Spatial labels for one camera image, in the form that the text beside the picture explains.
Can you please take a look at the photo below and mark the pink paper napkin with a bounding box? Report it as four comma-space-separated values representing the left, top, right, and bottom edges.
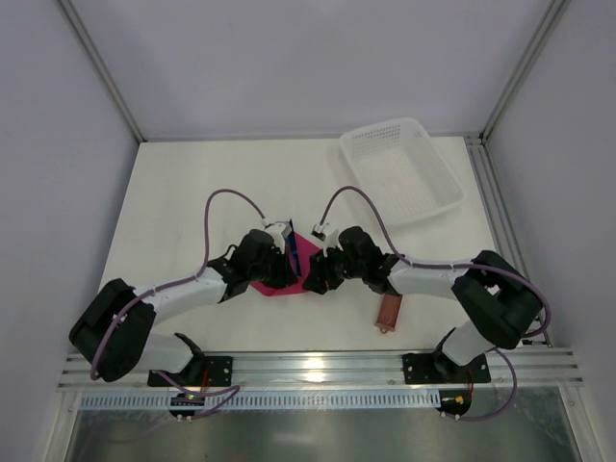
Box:
250, 233, 320, 297

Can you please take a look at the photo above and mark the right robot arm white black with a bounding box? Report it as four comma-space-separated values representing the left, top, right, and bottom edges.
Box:
303, 224, 547, 384

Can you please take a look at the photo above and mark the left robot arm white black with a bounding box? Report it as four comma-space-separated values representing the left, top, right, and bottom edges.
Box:
68, 222, 297, 385

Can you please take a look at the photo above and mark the brown utensil tray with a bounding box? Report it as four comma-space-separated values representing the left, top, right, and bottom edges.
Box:
374, 295, 403, 334

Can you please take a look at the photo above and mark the white plastic basket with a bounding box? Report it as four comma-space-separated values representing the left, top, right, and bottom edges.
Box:
340, 117, 467, 225

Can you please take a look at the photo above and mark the left controller board black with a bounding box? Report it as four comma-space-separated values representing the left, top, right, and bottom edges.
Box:
169, 393, 206, 423

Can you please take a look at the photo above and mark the controller board black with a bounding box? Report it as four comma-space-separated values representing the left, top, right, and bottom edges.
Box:
169, 393, 206, 423
437, 395, 472, 420

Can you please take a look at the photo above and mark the right controller board black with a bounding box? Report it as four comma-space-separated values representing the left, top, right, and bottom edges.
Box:
437, 395, 472, 420

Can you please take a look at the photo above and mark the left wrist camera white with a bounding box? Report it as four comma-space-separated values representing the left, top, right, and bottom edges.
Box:
261, 218, 291, 254

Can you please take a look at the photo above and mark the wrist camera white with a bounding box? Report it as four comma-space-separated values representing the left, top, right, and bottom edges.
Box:
261, 218, 291, 254
311, 222, 339, 251

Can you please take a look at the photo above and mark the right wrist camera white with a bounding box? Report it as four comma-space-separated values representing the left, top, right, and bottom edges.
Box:
311, 222, 339, 251

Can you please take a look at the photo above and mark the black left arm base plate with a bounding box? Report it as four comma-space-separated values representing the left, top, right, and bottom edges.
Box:
167, 356, 233, 387

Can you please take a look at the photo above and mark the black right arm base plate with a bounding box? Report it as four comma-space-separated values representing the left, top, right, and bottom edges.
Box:
401, 353, 492, 385

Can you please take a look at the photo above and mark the white slotted cable duct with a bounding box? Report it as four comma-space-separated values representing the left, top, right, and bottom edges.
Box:
80, 389, 440, 411

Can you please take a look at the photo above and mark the right side aluminium rail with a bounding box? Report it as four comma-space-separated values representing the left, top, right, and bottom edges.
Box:
464, 134, 552, 347

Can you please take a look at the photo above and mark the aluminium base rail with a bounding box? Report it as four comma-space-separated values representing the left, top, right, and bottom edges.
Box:
57, 346, 584, 392

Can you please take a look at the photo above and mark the left aluminium frame post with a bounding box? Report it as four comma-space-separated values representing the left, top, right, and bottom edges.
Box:
56, 0, 146, 144

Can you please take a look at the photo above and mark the aluminium frame post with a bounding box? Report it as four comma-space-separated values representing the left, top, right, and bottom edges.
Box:
56, 0, 146, 144
479, 0, 571, 144

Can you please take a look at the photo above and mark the right aluminium frame post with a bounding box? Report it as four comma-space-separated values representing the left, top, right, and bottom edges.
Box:
479, 0, 571, 144

